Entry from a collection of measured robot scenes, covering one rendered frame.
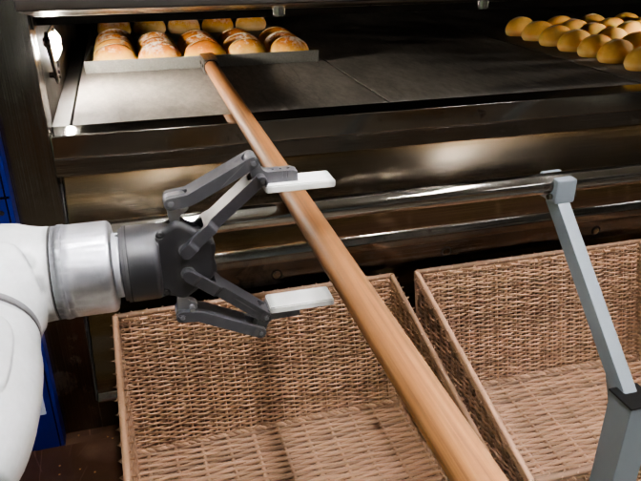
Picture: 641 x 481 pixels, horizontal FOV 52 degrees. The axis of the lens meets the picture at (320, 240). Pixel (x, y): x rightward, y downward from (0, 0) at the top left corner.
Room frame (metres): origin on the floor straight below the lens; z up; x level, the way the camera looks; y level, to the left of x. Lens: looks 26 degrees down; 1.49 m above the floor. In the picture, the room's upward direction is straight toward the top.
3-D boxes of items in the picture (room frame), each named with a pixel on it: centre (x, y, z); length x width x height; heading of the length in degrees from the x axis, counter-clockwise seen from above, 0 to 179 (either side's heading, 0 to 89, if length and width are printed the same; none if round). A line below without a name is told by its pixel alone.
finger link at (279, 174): (0.61, 0.05, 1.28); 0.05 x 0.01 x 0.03; 106
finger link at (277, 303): (0.62, 0.02, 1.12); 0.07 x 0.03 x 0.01; 106
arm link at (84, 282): (0.56, 0.22, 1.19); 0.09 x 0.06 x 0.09; 16
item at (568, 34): (1.87, -0.86, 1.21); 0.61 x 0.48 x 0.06; 16
